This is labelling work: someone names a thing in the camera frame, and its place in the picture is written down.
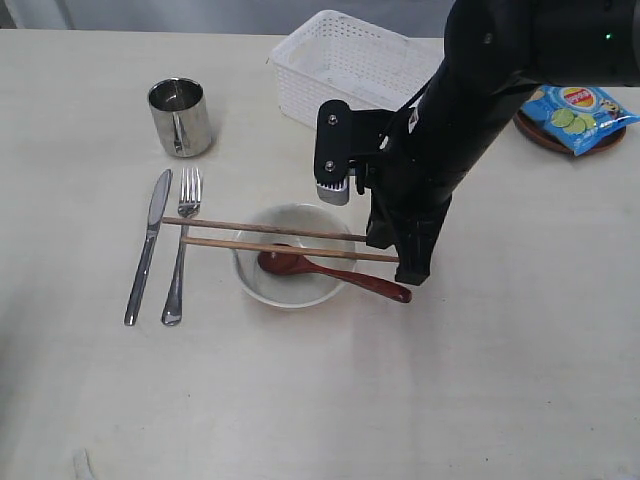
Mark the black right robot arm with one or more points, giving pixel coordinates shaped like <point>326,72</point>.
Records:
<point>496,55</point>

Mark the dark red wooden spoon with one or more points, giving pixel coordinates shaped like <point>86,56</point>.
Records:
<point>285,263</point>

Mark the brown round wooden plate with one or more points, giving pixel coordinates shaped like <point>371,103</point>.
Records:
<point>537,135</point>

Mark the stainless steel cup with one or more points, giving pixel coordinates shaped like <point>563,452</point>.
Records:
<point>178,108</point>

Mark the white plastic perforated basket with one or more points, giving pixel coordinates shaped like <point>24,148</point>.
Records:
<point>337,56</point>

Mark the blue chips bag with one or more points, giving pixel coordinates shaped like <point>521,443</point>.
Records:
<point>578,117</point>

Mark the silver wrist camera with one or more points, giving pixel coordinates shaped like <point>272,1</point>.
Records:
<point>348,144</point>

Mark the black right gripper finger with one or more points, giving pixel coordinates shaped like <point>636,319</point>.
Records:
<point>416,237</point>
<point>382,228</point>

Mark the silver metal knife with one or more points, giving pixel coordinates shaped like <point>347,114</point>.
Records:
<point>154,219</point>

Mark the wooden chopstick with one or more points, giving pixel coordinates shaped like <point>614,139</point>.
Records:
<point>283,249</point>
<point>262,229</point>

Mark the white curtain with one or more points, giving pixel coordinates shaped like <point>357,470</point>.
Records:
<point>410,18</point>

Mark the pale green ceramic bowl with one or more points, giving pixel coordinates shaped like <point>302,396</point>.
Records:
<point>296,291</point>

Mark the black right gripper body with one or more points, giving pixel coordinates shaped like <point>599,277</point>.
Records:
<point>427,151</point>

